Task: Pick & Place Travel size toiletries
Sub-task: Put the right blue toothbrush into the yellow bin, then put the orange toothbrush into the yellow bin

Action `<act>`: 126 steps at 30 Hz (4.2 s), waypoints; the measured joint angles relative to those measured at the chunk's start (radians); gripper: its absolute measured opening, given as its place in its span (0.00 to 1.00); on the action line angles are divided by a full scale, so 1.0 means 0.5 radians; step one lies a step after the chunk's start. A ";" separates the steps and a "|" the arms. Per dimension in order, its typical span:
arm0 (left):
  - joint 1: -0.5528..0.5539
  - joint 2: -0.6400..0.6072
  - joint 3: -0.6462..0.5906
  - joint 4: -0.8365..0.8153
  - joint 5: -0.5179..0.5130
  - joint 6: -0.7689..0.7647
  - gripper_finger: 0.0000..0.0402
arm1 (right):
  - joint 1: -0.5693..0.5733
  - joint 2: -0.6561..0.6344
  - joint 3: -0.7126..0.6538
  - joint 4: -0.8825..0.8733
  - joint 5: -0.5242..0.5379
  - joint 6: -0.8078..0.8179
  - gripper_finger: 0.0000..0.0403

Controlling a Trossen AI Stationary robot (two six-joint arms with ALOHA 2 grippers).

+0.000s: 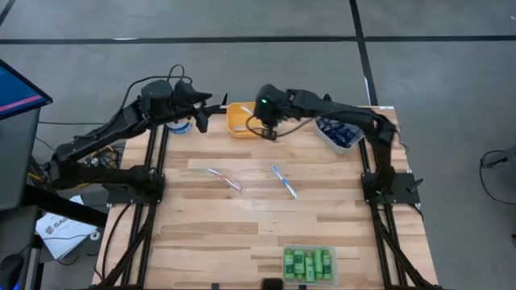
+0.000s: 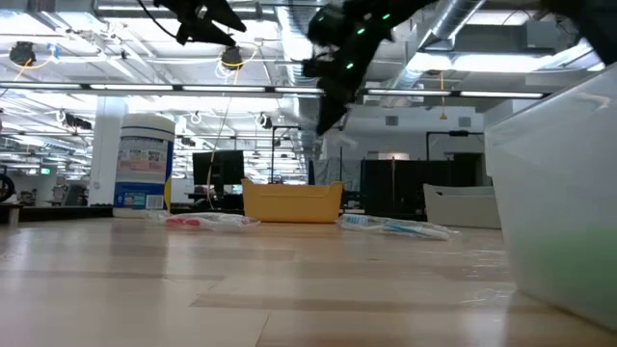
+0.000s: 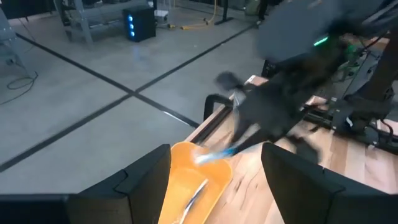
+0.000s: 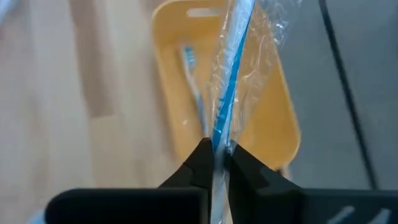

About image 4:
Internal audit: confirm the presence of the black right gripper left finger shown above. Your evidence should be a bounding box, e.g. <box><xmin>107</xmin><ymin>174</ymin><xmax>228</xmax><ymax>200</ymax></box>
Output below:
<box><xmin>45</xmin><ymin>137</ymin><xmax>216</xmax><ymax>224</ymax></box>

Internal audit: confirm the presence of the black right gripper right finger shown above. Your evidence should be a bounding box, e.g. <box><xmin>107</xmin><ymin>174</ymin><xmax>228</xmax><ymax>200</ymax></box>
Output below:
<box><xmin>228</xmin><ymin>139</ymin><xmax>398</xmax><ymax>224</ymax></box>

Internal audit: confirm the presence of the blue white toothbrush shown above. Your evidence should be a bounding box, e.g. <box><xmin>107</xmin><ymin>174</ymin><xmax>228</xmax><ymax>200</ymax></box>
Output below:
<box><xmin>179</xmin><ymin>45</ymin><xmax>209</xmax><ymax>138</ymax></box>
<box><xmin>207</xmin><ymin>0</ymin><xmax>301</xmax><ymax>224</ymax></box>

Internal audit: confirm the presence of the orange plastic bin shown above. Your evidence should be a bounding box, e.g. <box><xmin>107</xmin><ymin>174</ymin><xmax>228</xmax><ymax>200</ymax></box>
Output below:
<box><xmin>151</xmin><ymin>0</ymin><xmax>302</xmax><ymax>171</ymax></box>

